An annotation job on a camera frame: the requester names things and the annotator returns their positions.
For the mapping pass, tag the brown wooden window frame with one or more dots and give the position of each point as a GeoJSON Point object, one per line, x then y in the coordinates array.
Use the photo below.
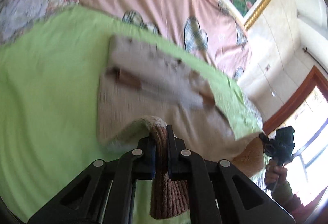
{"type": "Point", "coordinates": [314, 79]}

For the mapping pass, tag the right hand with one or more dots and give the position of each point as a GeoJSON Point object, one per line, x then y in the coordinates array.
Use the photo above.
{"type": "Point", "coordinates": [275, 175]}

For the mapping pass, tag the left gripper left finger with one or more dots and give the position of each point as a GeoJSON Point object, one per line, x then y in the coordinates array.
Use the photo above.
{"type": "Point", "coordinates": [104, 191]}

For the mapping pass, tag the pink quilt with plaid hearts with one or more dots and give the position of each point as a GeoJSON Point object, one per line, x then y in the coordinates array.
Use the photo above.
{"type": "Point", "coordinates": [204, 28]}

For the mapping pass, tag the beige knit sweater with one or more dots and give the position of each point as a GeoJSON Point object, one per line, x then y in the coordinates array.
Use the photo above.
{"type": "Point", "coordinates": [141, 91]}

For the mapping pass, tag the green bed sheet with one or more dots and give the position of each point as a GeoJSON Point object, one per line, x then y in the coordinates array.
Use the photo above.
{"type": "Point", "coordinates": [49, 86]}

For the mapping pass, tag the right forearm olive sleeve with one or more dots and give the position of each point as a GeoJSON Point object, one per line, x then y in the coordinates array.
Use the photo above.
{"type": "Point", "coordinates": [284, 196]}

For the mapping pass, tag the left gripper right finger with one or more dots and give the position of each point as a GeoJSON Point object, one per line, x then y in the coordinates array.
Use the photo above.
{"type": "Point", "coordinates": [218, 192]}

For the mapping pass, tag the purple pink floral pillow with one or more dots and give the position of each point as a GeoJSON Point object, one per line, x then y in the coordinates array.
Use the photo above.
{"type": "Point", "coordinates": [18, 16]}

